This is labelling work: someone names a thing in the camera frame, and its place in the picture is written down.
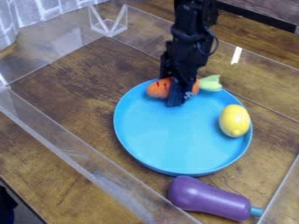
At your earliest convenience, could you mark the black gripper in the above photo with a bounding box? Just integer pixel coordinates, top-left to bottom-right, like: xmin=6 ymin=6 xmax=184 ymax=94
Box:
xmin=159 ymin=0 xmax=219 ymax=107

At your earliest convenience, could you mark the orange toy carrot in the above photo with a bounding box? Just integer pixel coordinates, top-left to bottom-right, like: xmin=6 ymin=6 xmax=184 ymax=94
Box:
xmin=146 ymin=74 xmax=224 ymax=100

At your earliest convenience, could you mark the blue round tray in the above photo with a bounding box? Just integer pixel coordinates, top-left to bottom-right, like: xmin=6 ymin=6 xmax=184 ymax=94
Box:
xmin=114 ymin=80 xmax=253 ymax=177

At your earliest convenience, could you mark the yellow toy lemon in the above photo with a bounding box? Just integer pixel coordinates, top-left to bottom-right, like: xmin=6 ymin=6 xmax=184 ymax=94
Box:
xmin=219 ymin=104 xmax=251 ymax=137

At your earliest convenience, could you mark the purple toy eggplant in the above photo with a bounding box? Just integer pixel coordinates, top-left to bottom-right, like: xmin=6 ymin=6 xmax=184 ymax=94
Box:
xmin=168 ymin=176 xmax=263 ymax=221

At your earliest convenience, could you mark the white patterned curtain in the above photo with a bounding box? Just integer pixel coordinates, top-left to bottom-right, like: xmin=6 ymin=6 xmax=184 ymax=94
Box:
xmin=0 ymin=0 xmax=108 ymax=51

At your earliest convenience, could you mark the clear acrylic enclosure wall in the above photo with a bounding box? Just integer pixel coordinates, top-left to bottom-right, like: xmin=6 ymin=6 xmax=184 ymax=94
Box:
xmin=0 ymin=0 xmax=299 ymax=224

